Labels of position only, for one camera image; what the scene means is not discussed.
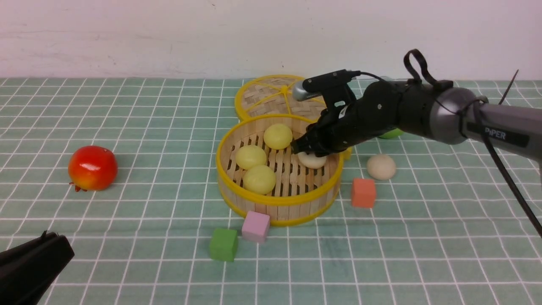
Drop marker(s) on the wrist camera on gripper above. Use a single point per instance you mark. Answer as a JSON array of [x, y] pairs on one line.
[[332, 87]]

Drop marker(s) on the red pomegranate toy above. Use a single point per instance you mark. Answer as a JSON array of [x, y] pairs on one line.
[[92, 168]]

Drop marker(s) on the green checkered tablecloth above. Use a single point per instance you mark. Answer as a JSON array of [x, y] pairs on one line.
[[445, 230]]

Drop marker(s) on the yellow bun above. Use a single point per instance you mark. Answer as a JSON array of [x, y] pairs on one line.
[[249, 156], [278, 136], [259, 179]]

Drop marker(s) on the yellow cube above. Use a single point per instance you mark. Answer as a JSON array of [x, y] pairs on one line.
[[348, 153]]

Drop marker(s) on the pink cube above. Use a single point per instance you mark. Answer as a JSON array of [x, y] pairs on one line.
[[255, 227]]

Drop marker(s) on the green cube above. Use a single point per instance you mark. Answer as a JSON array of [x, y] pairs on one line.
[[223, 245]]

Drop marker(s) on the green apple toy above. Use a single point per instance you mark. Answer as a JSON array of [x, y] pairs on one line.
[[391, 134]]

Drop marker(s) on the orange cube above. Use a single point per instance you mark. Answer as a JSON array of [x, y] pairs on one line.
[[363, 193]]

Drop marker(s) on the bamboo steamer tray yellow rim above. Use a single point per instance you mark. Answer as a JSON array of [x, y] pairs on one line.
[[300, 194]]

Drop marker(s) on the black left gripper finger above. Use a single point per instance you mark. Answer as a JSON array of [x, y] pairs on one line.
[[27, 271]]

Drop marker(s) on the woven bamboo steamer lid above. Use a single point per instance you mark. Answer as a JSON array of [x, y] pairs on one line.
[[272, 94]]

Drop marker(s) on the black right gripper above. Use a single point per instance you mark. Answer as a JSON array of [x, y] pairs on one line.
[[369, 116]]

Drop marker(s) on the white bun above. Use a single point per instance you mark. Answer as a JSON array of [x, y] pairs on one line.
[[381, 167], [311, 161]]

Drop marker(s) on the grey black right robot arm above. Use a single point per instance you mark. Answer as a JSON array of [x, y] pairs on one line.
[[451, 117]]

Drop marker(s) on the yellow bun front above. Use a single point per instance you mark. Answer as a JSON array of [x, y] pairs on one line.
[[278, 136]]

